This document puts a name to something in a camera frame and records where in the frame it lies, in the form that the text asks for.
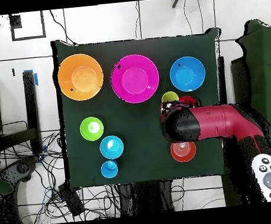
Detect yellow cup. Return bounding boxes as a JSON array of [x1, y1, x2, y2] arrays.
[[160, 90, 180, 103]]

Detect large pink bowl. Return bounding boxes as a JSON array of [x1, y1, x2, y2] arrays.
[[108, 52, 162, 106]]

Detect large blue bowl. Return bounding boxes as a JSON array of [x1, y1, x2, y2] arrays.
[[168, 54, 208, 94]]

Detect dark green tablecloth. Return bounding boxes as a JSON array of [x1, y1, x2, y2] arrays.
[[50, 24, 235, 191]]

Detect small red-orange bowl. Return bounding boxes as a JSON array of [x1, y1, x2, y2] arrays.
[[169, 140, 198, 164]]

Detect small blue bowl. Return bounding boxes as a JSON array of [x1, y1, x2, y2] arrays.
[[98, 134, 125, 161]]

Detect small green bowl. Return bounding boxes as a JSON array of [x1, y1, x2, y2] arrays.
[[79, 115, 105, 143]]

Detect blue cup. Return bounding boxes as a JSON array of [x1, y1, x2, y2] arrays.
[[99, 159, 120, 180]]

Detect large orange bowl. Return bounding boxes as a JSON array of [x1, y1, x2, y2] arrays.
[[55, 51, 106, 104]]

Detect black power strip box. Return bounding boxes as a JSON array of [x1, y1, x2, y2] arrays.
[[57, 181, 86, 218]]

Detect blue tape strip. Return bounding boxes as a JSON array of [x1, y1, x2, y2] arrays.
[[23, 69, 39, 87]]

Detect black metal post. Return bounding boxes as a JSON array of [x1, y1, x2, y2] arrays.
[[21, 69, 44, 155], [216, 56, 229, 106]]

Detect tangled black floor cables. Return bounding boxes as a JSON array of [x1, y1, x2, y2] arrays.
[[0, 125, 122, 224]]

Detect black square floor frame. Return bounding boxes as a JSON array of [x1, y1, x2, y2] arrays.
[[8, 10, 47, 42]]

